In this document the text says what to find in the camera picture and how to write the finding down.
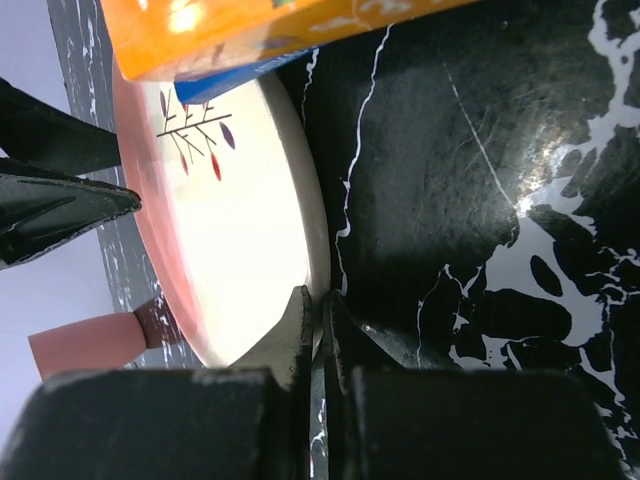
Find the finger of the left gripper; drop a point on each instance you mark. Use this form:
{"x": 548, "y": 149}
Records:
{"x": 42, "y": 210}
{"x": 35, "y": 132}

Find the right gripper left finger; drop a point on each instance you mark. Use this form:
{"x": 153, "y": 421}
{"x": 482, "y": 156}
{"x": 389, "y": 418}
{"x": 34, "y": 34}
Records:
{"x": 246, "y": 421}

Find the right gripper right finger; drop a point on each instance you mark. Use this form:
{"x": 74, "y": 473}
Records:
{"x": 388, "y": 422}

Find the pink cream floral plate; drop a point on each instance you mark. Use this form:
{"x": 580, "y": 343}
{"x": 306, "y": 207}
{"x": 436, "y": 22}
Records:
{"x": 232, "y": 214}

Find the pink plastic cup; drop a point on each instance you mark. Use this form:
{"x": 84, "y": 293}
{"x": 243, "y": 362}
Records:
{"x": 104, "y": 342}

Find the blue book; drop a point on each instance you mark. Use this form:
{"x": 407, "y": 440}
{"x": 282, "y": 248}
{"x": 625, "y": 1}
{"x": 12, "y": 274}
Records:
{"x": 200, "y": 91}

